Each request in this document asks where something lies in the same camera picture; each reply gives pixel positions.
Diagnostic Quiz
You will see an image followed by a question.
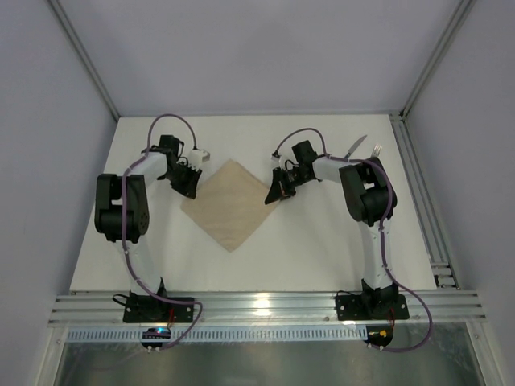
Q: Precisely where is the beige cloth napkin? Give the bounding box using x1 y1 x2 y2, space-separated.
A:
181 159 277 253

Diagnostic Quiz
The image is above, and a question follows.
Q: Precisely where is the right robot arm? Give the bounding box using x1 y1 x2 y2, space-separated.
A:
265 141 400 319

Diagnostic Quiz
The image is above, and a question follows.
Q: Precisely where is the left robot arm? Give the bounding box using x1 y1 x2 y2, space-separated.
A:
94 135 208 314

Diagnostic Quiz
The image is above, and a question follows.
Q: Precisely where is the left controller board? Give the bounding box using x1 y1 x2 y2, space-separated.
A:
140 327 171 353

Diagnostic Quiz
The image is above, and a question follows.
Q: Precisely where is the controller board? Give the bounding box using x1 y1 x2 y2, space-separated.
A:
365 325 393 350
140 327 171 353

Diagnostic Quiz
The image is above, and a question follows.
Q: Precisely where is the right controller board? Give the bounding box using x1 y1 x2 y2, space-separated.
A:
365 325 393 350

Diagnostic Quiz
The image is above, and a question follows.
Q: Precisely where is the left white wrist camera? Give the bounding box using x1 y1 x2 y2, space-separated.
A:
187 149 210 169

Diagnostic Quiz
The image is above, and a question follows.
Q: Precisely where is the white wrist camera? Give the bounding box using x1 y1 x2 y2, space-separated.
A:
271 151 282 167
187 149 210 169

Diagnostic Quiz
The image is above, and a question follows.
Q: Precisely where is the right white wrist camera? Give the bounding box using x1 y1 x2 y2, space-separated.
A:
271 151 282 167

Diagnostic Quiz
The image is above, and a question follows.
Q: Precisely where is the knife with green handle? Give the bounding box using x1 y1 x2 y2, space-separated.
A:
344 134 368 159

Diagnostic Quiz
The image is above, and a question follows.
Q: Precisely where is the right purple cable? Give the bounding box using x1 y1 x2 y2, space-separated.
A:
273 127 434 354

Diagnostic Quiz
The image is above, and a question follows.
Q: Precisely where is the purple cable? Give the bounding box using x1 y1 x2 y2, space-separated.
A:
118 113 205 350
273 127 434 354

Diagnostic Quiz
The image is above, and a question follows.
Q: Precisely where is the fork with green handle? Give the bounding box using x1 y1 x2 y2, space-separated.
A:
370 144 383 158

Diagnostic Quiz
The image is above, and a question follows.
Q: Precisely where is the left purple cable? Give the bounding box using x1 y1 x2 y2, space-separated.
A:
118 113 205 350

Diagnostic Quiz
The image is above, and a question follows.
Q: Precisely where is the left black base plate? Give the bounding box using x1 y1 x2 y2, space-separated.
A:
122 295 194 323

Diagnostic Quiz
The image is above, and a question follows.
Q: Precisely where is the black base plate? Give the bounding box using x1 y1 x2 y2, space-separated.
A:
122 295 194 323
335 291 410 321

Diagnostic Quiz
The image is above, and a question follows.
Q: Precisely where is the left aluminium frame post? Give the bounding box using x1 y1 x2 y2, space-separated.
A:
46 0 121 122

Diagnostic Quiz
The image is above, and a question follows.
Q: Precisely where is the aluminium frame post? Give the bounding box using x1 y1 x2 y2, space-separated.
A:
400 0 476 119
46 0 121 122

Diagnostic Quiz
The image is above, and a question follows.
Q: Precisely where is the slotted cable duct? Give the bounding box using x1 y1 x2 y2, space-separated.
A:
66 324 367 343

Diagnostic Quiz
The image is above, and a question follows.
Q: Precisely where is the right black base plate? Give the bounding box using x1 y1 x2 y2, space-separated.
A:
335 291 410 321

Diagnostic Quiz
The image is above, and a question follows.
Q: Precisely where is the right aluminium side rail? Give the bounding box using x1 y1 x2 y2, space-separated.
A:
389 113 460 290

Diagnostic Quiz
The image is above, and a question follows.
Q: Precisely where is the front aluminium rail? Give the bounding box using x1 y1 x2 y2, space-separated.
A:
48 289 486 326

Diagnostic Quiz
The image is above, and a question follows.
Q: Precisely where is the right aluminium frame post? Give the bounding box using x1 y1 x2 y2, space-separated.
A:
400 0 476 119

